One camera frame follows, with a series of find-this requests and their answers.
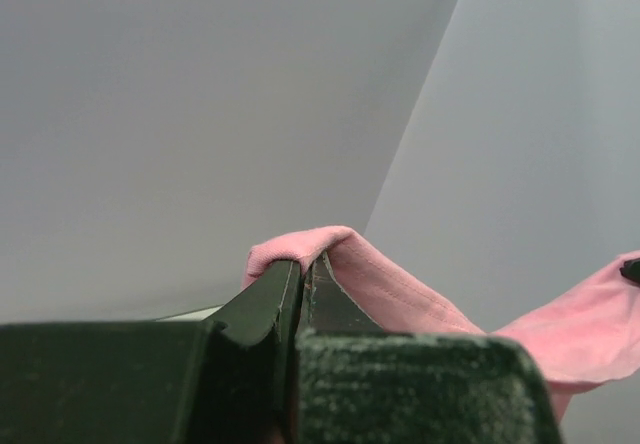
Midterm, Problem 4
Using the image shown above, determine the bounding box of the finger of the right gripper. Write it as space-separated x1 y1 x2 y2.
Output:
619 258 640 284

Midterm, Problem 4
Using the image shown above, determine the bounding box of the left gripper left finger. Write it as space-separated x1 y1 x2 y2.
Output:
202 260 303 443

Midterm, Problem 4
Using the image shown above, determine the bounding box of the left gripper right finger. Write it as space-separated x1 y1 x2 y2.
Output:
299 251 383 334

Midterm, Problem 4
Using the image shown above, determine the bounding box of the pink t-shirt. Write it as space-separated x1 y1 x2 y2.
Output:
244 226 639 415

